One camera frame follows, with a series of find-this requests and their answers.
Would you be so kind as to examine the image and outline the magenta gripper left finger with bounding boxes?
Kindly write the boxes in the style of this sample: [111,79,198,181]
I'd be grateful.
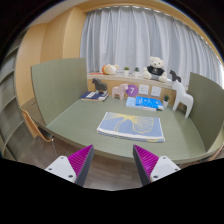
[46,145,94,186]

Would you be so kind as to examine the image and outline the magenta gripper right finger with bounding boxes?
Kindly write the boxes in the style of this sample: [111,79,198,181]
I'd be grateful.
[133,145,180,186]

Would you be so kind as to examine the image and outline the blue yellow leaf towel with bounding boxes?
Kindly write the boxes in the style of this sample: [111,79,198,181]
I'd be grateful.
[96,112,165,143]

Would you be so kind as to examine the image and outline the wooden chair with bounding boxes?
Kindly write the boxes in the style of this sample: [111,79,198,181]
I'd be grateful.
[22,109,55,150]

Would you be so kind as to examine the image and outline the blue book stack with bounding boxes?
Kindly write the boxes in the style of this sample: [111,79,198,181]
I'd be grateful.
[126,96,164,111]

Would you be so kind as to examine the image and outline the grey shelf unit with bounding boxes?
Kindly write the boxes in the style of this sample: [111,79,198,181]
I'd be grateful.
[0,33,32,161]

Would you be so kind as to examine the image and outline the small potted plant on table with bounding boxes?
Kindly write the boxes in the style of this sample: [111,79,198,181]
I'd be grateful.
[163,95,170,108]

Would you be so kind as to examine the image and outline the dark blue book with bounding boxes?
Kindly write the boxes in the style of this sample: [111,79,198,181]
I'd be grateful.
[80,91,108,101]

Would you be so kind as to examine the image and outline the white card right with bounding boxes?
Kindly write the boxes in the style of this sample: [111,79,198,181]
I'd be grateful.
[151,86,161,97]

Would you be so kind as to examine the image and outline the white card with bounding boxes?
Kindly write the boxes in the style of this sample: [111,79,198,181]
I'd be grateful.
[139,84,149,95]
[151,86,161,97]

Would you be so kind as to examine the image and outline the white card left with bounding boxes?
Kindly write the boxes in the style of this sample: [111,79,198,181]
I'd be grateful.
[139,84,149,95]

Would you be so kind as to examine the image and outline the white wooden horse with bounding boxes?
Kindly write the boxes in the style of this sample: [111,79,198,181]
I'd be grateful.
[173,80,194,118]

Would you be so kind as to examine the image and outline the green right partition panel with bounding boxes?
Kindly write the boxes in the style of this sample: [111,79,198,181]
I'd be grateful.
[188,72,224,151]

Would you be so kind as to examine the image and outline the green partition panel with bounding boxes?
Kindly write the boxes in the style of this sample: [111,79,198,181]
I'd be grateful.
[31,58,88,125]
[188,72,224,151]

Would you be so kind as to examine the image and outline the purple number seven disc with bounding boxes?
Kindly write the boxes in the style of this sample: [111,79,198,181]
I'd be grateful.
[126,84,138,97]

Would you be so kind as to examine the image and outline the pink wooden horse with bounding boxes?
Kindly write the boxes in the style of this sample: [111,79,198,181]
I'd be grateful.
[112,84,128,100]

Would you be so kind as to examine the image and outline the green left partition panel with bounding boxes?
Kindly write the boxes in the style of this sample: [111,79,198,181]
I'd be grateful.
[31,58,88,125]

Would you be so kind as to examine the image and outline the dark grey wooden horse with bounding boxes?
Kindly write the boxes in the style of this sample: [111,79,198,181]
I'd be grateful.
[92,78,108,94]

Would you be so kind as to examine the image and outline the small black horse figure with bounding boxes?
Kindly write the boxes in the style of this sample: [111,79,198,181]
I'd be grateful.
[170,70,181,83]

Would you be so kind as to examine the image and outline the white teddy bear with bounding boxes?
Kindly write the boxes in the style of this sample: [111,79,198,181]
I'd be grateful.
[142,56,167,83]

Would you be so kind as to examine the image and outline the small potted plant middle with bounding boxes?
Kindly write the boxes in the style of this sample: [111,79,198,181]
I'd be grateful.
[133,67,140,78]

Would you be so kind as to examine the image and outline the small potted plant left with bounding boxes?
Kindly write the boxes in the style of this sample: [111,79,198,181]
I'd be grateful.
[123,67,129,76]

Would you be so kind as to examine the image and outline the orange white plush toy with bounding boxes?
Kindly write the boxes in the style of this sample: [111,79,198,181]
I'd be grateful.
[102,64,119,75]

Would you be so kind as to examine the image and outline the grey curtain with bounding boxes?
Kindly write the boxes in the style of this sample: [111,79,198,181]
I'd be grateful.
[80,6,224,86]

